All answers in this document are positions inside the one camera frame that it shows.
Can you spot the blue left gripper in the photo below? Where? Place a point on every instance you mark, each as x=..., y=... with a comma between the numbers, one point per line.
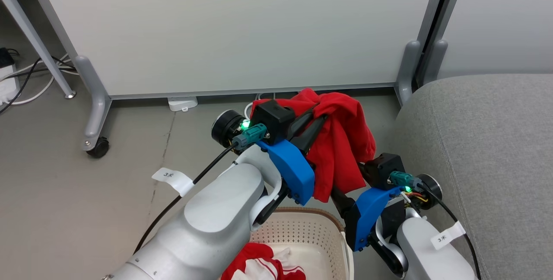
x=293, y=172

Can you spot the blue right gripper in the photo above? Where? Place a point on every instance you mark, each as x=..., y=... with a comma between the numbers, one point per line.
x=367, y=215

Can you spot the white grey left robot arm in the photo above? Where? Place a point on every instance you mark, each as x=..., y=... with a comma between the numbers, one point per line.
x=216, y=215

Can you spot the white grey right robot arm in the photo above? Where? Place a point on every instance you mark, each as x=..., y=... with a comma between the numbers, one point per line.
x=421, y=247

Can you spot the cream perforated laundry basket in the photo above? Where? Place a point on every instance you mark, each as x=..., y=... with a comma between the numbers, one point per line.
x=306, y=237

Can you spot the wide white partition panel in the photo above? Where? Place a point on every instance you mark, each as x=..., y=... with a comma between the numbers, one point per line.
x=242, y=29

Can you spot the red and white garment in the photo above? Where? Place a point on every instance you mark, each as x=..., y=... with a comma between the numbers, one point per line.
x=255, y=262

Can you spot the small white power strip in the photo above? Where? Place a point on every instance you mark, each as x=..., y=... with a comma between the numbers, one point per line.
x=182, y=103

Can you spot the grey fabric sofa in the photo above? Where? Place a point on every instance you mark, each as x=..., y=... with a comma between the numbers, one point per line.
x=484, y=163

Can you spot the black caster wheel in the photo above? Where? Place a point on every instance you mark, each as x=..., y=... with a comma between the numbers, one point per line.
x=98, y=147

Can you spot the grey metal table leg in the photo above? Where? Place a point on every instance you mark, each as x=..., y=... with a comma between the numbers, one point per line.
x=30, y=33

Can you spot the white power strip with plugs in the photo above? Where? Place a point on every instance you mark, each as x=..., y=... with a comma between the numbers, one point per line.
x=7, y=81

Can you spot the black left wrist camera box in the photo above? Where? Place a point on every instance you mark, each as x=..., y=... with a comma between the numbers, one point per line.
x=273, y=118

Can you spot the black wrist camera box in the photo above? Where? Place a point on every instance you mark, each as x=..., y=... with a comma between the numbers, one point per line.
x=386, y=168
x=273, y=118

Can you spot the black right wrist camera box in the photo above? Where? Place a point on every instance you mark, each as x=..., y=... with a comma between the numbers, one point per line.
x=386, y=168

